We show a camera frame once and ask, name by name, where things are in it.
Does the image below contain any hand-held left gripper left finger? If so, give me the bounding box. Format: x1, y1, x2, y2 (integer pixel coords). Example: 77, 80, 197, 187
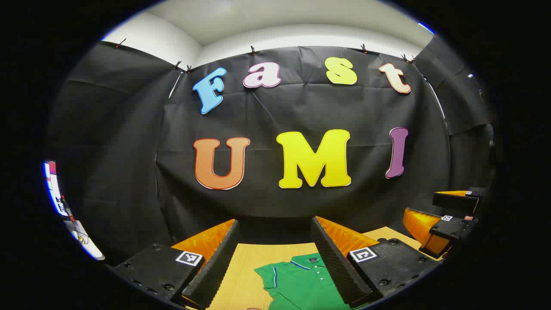
105, 219, 241, 310

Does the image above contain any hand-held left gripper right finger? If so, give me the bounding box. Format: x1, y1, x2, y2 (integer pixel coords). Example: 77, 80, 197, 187
310, 216, 444, 308

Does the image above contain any green T-shirt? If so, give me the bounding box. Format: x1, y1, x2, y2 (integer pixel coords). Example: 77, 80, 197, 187
254, 253, 371, 310

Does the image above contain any black backdrop cloth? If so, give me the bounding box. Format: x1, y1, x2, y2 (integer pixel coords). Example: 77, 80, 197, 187
47, 37, 495, 267

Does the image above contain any white printed panel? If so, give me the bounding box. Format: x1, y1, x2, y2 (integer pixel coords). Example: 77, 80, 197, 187
42, 161, 106, 261

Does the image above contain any row of black backdrop clips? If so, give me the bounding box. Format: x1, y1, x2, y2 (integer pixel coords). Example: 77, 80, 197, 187
114, 38, 416, 74

